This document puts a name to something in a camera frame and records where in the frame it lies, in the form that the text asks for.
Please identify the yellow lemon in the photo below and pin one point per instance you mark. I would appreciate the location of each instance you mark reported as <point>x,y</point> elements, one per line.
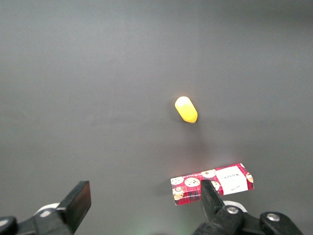
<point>185,109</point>

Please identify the red tartan cookie box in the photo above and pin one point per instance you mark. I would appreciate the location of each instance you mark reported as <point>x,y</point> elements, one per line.
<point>193,188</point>

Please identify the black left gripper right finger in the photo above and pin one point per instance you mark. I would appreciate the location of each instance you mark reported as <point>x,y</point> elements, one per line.
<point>211,203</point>

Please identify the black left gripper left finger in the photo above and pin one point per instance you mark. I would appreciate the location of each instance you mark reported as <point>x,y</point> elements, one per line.
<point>77,200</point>

